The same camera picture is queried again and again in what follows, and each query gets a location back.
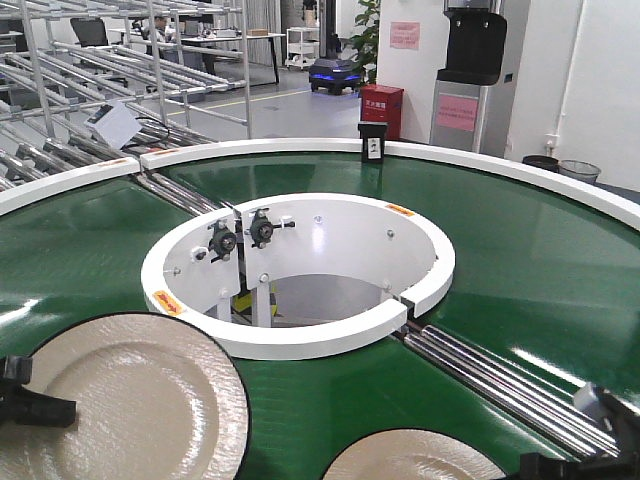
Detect red fire extinguisher box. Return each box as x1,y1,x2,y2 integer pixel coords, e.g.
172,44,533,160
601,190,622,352
359,84,404,140

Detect metal roller rack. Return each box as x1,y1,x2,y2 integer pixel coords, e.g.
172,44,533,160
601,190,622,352
1,1,249,192

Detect green bearing block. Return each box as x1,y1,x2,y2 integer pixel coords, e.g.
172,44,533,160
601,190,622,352
208,219,237,263
249,208,296,249

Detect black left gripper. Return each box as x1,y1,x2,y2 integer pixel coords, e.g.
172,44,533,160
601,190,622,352
1,355,76,428

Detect white outer conveyor rim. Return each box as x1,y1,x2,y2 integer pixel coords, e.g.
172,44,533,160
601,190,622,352
0,137,640,232

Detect white shelf cart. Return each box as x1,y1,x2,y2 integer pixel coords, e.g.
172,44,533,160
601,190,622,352
284,27,319,70

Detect black water dispenser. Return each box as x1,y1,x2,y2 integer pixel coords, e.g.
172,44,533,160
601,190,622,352
430,1,507,152

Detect green potted plant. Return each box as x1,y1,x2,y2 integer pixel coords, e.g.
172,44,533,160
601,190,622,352
348,0,381,87

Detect beige plate black rim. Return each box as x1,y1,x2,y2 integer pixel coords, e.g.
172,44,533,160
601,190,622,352
1,313,250,479
323,429,504,479

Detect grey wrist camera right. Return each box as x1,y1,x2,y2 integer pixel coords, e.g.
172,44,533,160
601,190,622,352
572,382,611,430

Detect white inner conveyor ring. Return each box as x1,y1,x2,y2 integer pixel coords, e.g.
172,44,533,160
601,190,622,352
140,192,457,361

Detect green bearing block right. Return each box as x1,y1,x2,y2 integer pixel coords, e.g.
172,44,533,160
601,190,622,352
249,208,296,249

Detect pink wall notice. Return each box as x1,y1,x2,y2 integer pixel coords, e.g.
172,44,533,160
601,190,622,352
389,21,421,50

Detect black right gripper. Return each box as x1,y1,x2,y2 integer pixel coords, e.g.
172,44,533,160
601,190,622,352
518,387,639,479

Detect blue mobile robot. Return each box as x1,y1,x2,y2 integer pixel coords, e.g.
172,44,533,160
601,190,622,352
309,58,361,95

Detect white label printer box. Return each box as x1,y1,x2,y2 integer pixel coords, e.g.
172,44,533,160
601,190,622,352
84,100,142,149

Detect steel conveyor rollers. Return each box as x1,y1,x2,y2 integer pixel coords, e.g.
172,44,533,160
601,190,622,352
394,323,619,458

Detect mesh waste bin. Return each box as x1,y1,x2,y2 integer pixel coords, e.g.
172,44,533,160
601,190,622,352
558,160,601,185

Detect green bearing block left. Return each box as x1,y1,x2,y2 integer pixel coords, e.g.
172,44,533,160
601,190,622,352
208,219,237,263

